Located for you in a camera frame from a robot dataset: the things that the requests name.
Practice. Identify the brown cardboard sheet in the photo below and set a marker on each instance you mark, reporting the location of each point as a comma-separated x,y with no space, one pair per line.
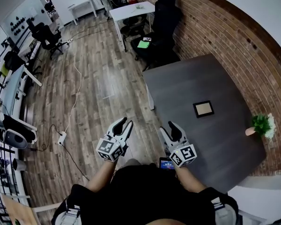
18,210

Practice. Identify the black swivel office chair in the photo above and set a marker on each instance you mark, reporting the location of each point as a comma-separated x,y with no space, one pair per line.
49,39

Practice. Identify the small printed card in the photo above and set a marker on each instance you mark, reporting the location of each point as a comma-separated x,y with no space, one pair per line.
147,39

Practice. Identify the person's black shirt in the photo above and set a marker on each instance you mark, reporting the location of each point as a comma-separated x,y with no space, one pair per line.
142,196

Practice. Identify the red box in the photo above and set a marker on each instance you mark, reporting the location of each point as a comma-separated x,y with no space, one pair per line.
133,1

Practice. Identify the black smartphone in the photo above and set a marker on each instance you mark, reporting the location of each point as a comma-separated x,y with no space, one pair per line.
166,164

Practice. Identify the black bag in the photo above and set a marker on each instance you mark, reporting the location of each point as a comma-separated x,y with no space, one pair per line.
12,60

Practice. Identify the small white table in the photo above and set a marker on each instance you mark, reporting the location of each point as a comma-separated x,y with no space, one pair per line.
82,7

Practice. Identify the small framed picture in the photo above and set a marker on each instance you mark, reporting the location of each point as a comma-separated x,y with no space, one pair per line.
203,109

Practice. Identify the white power strip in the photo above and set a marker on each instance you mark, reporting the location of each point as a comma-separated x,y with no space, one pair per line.
69,41
62,138

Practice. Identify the green notepad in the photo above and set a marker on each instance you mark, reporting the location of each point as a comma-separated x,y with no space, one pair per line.
143,44

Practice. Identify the white office desk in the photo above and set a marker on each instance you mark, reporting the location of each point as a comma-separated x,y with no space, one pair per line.
11,90

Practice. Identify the white cup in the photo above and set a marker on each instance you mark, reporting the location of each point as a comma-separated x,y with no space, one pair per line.
19,165

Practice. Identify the tall black office chair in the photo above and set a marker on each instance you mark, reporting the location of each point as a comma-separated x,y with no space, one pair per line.
164,32

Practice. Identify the person's left forearm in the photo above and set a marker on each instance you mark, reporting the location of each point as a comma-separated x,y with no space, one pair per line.
100,174

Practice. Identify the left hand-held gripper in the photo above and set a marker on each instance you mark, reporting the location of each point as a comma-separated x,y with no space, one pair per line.
111,149

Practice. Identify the person's right forearm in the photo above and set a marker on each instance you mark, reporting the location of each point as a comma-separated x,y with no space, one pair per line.
189,179

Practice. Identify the whiteboard with black pieces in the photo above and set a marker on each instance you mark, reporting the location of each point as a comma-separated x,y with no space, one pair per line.
21,15

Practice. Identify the white flowers in pink vase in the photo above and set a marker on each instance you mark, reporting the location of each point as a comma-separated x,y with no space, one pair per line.
262,125

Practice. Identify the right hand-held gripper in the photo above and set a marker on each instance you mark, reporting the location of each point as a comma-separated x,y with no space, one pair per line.
181,152

